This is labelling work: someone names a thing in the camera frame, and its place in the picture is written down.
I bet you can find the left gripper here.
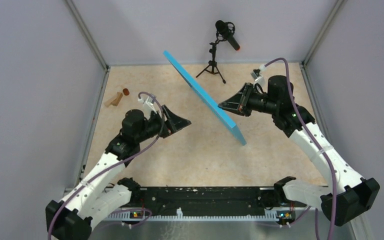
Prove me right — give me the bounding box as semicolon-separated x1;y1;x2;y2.
135;104;191;143

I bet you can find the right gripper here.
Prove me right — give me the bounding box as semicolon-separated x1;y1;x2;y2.
219;82;278;117

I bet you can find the wooden picture frame blue edge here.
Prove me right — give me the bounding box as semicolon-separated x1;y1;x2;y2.
163;50;247;146

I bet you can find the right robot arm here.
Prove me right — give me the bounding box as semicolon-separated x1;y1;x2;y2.
218;75;380;227

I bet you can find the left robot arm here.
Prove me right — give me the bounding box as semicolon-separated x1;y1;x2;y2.
45;105;191;240

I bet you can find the small brown cylinder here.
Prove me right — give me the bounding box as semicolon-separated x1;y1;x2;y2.
122;88;130;96

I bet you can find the wooden block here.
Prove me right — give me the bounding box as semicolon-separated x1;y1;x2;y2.
110;92;123;107
104;93;117;107

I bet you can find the black microphone on tripod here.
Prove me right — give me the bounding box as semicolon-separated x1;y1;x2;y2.
196;20;241;84

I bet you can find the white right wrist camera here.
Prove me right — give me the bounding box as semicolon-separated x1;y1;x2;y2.
250;64;266;85

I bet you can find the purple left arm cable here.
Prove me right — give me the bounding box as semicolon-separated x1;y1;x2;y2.
47;91;166;240

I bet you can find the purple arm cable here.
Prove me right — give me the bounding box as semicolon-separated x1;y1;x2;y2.
47;91;166;240
264;57;340;240

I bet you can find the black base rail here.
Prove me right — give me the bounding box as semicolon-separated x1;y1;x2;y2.
128;186;280;217

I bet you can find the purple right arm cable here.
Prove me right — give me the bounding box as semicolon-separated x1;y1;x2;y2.
264;57;340;240

